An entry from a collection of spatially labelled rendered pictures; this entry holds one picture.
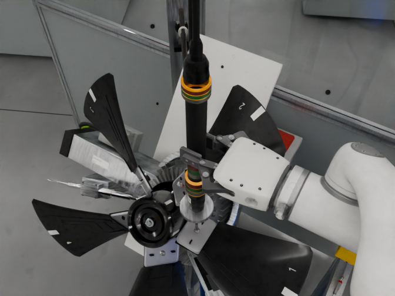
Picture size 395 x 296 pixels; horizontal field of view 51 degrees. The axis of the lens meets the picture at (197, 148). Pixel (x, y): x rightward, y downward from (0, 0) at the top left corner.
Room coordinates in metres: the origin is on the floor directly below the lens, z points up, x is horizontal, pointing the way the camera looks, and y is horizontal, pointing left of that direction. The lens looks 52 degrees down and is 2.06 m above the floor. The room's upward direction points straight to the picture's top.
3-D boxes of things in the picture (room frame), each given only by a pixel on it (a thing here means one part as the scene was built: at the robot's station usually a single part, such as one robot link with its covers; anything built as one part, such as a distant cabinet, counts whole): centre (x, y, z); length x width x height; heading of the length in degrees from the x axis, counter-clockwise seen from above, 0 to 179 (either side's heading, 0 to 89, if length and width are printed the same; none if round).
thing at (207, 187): (0.36, -0.04, 1.50); 0.08 x 0.06 x 0.01; 119
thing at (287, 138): (0.95, -0.31, 0.87); 0.08 x 0.08 x 0.02; 57
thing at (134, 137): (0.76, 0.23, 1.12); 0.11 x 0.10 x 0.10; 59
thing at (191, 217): (0.44, 0.00, 1.35); 0.09 x 0.07 x 0.10; 4
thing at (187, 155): (0.39, 0.01, 1.51); 0.07 x 0.03 x 0.03; 60
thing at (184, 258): (0.44, 0.03, 0.91); 0.12 x 0.08 x 0.12; 149
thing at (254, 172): (0.37, -0.09, 1.50); 0.11 x 0.10 x 0.07; 60
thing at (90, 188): (0.61, 0.29, 1.08); 0.07 x 0.04 x 0.06; 70
